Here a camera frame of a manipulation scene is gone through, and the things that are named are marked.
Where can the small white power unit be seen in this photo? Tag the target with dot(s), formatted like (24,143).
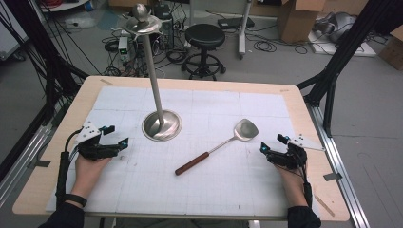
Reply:
(123,47)

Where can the person's right hand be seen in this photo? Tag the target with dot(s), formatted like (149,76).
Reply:
(293,186)

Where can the black flat device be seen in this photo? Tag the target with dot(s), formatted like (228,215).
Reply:
(236,22)

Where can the person's left hand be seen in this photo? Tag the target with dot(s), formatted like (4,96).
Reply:
(87,174)

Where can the steel utensil stand with hooks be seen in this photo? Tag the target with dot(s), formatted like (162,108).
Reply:
(156,95)

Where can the white stand leg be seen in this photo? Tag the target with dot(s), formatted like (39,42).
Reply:
(243,34)

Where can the grey rounded device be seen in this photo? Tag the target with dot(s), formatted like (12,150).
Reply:
(340,25)

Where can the black computer tower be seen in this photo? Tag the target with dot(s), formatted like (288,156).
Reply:
(164,25)

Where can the white flat board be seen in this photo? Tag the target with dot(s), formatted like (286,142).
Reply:
(348,47)

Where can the black round stool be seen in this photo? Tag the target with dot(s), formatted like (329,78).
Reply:
(204,36)

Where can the white grid mat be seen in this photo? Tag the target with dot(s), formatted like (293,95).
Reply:
(202,190)

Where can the aluminium rail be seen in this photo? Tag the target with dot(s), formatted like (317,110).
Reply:
(342,177)
(22,164)

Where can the thin wooden stick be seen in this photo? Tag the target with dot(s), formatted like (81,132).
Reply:
(323,205)

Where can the black wristband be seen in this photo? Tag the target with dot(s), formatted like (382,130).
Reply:
(76,199)

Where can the grey tape strip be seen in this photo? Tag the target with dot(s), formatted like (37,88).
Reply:
(39,163)
(332,176)

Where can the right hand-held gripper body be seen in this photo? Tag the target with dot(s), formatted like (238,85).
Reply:
(291,158)

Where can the large open cardboard box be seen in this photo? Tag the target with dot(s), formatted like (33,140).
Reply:
(297,22)

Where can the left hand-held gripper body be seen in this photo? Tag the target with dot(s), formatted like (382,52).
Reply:
(90,148)

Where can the small cardboard box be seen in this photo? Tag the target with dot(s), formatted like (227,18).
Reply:
(393,47)

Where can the black metal frame post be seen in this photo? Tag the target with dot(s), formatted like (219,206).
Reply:
(335,63)
(47,63)

